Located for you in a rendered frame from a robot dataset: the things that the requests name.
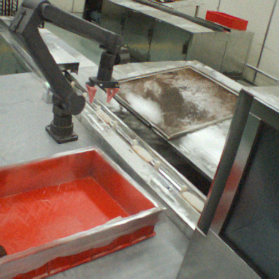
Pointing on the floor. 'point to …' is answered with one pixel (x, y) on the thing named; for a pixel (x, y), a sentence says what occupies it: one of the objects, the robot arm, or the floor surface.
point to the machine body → (9, 64)
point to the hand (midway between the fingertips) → (99, 101)
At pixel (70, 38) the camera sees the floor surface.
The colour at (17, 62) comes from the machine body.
